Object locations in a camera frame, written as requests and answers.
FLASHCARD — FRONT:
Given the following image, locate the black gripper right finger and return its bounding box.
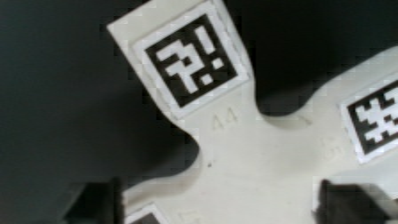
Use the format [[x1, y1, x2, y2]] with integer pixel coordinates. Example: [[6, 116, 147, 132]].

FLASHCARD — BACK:
[[312, 180, 398, 224]]

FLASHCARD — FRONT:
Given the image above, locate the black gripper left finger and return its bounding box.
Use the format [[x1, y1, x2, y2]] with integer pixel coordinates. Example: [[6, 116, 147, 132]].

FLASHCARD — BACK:
[[63, 178, 122, 224]]

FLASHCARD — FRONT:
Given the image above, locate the white cross-shaped table base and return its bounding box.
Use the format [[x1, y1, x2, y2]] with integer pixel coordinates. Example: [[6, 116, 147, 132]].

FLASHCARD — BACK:
[[106, 0, 398, 224]]

